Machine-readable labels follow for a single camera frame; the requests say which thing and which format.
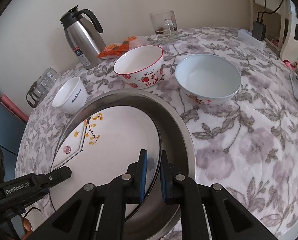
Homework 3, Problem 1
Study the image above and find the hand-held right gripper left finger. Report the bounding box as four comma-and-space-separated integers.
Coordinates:
35, 149, 148, 240

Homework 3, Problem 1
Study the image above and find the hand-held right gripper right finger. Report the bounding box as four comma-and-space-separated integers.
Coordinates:
160, 151, 277, 240

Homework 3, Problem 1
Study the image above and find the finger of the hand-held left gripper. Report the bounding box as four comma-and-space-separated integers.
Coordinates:
42, 166, 73, 187

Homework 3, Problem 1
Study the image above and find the stainless steel plate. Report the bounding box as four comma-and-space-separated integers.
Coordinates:
53, 89, 196, 240

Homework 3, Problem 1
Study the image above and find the black rim ginkgo plate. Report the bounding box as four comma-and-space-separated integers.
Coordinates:
50, 104, 164, 218

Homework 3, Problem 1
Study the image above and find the strawberry print bowl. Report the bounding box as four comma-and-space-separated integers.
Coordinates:
113, 45, 164, 90

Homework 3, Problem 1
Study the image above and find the light blue bowl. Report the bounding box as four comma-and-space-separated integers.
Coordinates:
174, 54, 242, 106

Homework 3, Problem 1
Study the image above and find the person's left hand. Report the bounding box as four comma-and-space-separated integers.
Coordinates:
22, 216, 33, 240

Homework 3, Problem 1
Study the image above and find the blue board pink edge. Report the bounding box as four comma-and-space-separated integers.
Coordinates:
0, 94, 30, 175

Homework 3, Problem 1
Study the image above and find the small white bowl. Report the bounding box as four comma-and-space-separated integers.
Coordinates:
52, 77, 87, 115

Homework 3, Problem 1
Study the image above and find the grey floral tablecloth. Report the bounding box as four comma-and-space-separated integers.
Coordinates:
14, 26, 298, 240

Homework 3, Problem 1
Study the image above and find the black cup holder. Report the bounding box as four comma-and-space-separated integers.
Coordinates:
26, 82, 40, 108

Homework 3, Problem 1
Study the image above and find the clear glass cup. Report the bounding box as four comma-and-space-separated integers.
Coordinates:
43, 67, 62, 85
33, 79, 52, 98

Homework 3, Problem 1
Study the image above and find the orange snack packet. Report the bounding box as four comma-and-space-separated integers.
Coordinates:
120, 35, 149, 50
97, 44, 126, 59

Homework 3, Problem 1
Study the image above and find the stainless steel thermos jug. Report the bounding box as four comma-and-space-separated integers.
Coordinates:
60, 5, 107, 70

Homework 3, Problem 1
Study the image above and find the clear glass mug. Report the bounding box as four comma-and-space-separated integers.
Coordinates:
149, 9, 180, 44

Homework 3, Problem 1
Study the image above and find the white phone stand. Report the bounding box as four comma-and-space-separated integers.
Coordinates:
289, 72, 298, 103

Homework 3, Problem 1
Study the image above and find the white power strip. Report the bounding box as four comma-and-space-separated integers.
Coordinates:
237, 29, 267, 50

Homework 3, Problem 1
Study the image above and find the white cutout shelf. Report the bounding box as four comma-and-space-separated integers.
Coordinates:
247, 0, 298, 60

